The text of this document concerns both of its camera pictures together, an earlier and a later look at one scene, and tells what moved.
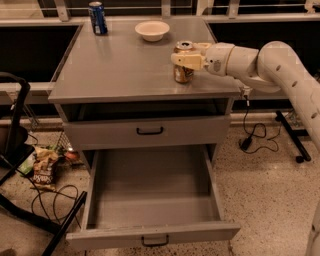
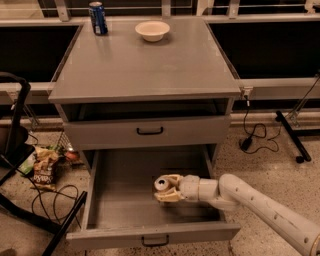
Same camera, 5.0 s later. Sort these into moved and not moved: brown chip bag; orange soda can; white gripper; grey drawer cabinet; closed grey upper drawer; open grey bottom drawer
Moved: white gripper; orange soda can
Not moved: brown chip bag; open grey bottom drawer; grey drawer cabinet; closed grey upper drawer
